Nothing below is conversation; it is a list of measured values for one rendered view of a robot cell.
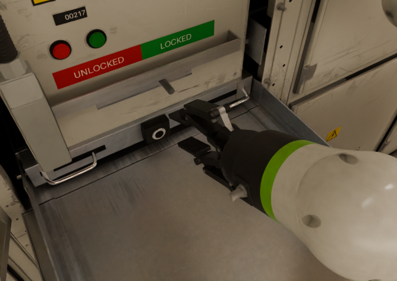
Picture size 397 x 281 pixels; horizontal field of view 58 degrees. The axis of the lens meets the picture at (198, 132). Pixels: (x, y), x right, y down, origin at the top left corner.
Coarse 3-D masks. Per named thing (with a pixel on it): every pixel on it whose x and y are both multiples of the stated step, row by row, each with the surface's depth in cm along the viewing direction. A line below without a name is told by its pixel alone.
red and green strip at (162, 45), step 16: (176, 32) 67; (192, 32) 69; (208, 32) 72; (128, 48) 64; (144, 48) 66; (160, 48) 68; (80, 64) 61; (96, 64) 63; (112, 64) 64; (128, 64) 66; (64, 80) 61; (80, 80) 63
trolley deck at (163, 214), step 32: (256, 128) 86; (160, 160) 79; (192, 160) 79; (96, 192) 74; (128, 192) 74; (160, 192) 74; (192, 192) 74; (224, 192) 74; (32, 224) 69; (96, 224) 69; (128, 224) 69; (160, 224) 69; (192, 224) 69; (224, 224) 69; (256, 224) 69; (96, 256) 65; (128, 256) 65; (160, 256) 65; (192, 256) 65; (224, 256) 65; (256, 256) 65; (288, 256) 65
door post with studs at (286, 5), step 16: (272, 0) 74; (288, 0) 72; (272, 16) 73; (288, 16) 75; (272, 32) 76; (288, 32) 78; (272, 48) 80; (288, 48) 82; (272, 64) 83; (272, 80) 87
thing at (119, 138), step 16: (240, 80) 86; (192, 96) 82; (208, 96) 83; (224, 96) 86; (160, 112) 78; (128, 128) 76; (80, 144) 72; (96, 144) 74; (112, 144) 76; (128, 144) 79; (32, 160) 69; (80, 160) 74; (32, 176) 70
